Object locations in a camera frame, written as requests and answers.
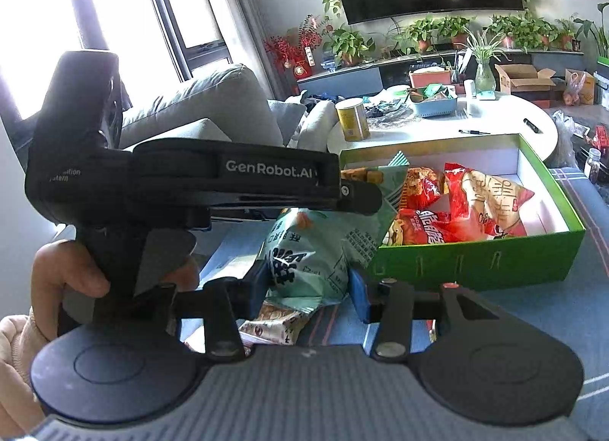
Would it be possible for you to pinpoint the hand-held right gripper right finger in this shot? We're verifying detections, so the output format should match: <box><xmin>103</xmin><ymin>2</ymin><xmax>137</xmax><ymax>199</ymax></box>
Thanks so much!
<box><xmin>349</xmin><ymin>269</ymin><xmax>506</xmax><ymax>361</ymax></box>

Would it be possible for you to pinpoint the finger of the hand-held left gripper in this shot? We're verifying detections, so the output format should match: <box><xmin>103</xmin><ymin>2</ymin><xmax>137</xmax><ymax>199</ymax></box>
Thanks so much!
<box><xmin>333</xmin><ymin>181</ymin><xmax>384</xmax><ymax>217</ymax></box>

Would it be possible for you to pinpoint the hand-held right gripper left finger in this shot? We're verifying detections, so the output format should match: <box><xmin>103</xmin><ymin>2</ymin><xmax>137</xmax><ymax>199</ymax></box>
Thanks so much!
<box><xmin>164</xmin><ymin>259</ymin><xmax>273</xmax><ymax>361</ymax></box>

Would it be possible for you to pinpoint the mint green chips packet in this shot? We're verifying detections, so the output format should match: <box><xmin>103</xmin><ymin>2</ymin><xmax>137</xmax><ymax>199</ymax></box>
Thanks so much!
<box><xmin>257</xmin><ymin>150</ymin><xmax>411</xmax><ymax>314</ymax></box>

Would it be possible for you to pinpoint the red yellow chips packet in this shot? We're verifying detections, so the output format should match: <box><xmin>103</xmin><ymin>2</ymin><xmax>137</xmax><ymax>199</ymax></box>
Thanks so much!
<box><xmin>403</xmin><ymin>166</ymin><xmax>444</xmax><ymax>212</ymax></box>

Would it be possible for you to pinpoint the small red snack packet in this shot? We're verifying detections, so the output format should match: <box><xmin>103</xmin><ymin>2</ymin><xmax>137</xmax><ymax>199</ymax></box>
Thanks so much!
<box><xmin>381</xmin><ymin>207</ymin><xmax>453</xmax><ymax>248</ymax></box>

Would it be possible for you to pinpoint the green cardboard box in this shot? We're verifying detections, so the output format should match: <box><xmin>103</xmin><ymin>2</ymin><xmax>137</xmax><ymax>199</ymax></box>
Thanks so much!
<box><xmin>339</xmin><ymin>133</ymin><xmax>587</xmax><ymax>292</ymax></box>

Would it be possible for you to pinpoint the large red rice cracker packet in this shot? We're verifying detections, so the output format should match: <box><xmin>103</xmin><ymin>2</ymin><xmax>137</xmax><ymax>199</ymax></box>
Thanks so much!
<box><xmin>443</xmin><ymin>161</ymin><xmax>537</xmax><ymax>238</ymax></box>

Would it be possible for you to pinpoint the person's left forearm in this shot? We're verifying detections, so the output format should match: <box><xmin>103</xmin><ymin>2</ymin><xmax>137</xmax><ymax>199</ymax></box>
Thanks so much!
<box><xmin>0</xmin><ymin>315</ymin><xmax>43</xmax><ymax>437</ymax></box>

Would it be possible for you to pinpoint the person's left hand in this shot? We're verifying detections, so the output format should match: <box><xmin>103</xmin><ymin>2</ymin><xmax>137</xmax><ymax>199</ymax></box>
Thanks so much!
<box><xmin>31</xmin><ymin>240</ymin><xmax>198</xmax><ymax>342</ymax></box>

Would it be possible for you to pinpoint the pale cracker packet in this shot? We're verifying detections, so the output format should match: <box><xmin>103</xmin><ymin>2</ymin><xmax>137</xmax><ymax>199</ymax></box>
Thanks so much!
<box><xmin>239</xmin><ymin>301</ymin><xmax>319</xmax><ymax>347</ymax></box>

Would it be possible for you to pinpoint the yellow can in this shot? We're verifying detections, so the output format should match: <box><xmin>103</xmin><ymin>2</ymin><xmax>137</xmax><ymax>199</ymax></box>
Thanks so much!
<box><xmin>335</xmin><ymin>99</ymin><xmax>371</xmax><ymax>142</ymax></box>

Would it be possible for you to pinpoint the grey sofa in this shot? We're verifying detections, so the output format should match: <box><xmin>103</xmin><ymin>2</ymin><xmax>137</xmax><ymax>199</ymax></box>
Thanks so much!
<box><xmin>114</xmin><ymin>63</ymin><xmax>341</xmax><ymax>156</ymax></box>

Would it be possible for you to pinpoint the glass dish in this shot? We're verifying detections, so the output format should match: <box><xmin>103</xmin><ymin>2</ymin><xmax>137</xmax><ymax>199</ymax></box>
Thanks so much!
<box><xmin>368</xmin><ymin>101</ymin><xmax>419</xmax><ymax>128</ymax></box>

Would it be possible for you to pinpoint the light blue basket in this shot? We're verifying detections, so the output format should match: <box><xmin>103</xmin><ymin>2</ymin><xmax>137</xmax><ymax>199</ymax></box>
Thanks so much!
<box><xmin>409</xmin><ymin>84</ymin><xmax>458</xmax><ymax>117</ymax></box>

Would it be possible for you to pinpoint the grey television cabinet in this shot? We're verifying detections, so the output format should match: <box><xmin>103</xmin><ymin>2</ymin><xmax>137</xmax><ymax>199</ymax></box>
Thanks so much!
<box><xmin>297</xmin><ymin>48</ymin><xmax>586</xmax><ymax>97</ymax></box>

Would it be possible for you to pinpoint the orange box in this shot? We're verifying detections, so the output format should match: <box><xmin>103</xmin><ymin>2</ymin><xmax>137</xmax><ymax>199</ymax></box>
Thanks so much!
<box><xmin>409</xmin><ymin>69</ymin><xmax>453</xmax><ymax>89</ymax></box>

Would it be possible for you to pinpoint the window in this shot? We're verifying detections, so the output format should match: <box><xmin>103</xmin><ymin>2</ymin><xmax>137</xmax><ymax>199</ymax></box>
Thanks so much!
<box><xmin>0</xmin><ymin>0</ymin><xmax>234</xmax><ymax>137</ymax></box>

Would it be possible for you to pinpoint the row of potted plants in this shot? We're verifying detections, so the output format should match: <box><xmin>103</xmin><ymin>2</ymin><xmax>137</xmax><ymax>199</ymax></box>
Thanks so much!
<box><xmin>324</xmin><ymin>13</ymin><xmax>579</xmax><ymax>68</ymax></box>

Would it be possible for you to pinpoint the red flower decoration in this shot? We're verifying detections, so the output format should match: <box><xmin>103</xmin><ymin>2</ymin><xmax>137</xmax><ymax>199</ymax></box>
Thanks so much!
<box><xmin>263</xmin><ymin>15</ymin><xmax>331</xmax><ymax>78</ymax></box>

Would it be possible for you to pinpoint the white oval table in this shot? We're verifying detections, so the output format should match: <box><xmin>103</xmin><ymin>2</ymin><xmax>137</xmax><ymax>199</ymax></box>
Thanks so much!
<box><xmin>327</xmin><ymin>94</ymin><xmax>558</xmax><ymax>170</ymax></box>

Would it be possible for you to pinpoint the spider plant in glass vase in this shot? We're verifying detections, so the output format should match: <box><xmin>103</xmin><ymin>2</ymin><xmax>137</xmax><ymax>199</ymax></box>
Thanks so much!
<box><xmin>464</xmin><ymin>27</ymin><xmax>512</xmax><ymax>92</ymax></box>

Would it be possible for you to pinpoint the open cardboard box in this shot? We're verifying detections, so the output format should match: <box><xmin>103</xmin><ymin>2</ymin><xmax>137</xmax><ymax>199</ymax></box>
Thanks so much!
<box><xmin>495</xmin><ymin>63</ymin><xmax>557</xmax><ymax>99</ymax></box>

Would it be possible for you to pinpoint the white plastic bag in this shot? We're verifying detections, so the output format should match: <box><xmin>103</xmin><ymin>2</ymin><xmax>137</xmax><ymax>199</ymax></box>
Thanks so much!
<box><xmin>552</xmin><ymin>110</ymin><xmax>591</xmax><ymax>168</ymax></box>

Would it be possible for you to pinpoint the blue striped cloth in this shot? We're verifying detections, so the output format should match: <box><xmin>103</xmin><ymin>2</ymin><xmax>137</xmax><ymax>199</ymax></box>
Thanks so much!
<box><xmin>178</xmin><ymin>162</ymin><xmax>609</xmax><ymax>441</ymax></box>

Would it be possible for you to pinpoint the glass jar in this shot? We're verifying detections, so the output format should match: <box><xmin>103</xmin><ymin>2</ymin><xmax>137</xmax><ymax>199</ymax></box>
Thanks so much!
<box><xmin>587</xmin><ymin>148</ymin><xmax>603</xmax><ymax>182</ymax></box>

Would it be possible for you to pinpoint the orange plastic bag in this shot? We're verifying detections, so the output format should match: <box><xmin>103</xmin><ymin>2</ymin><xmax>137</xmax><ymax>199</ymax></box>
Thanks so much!
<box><xmin>564</xmin><ymin>69</ymin><xmax>595</xmax><ymax>106</ymax></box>

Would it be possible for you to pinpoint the large-leaf plant in white pot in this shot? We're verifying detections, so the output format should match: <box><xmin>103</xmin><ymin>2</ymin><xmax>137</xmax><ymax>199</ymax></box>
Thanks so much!
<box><xmin>573</xmin><ymin>1</ymin><xmax>609</xmax><ymax>61</ymax></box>

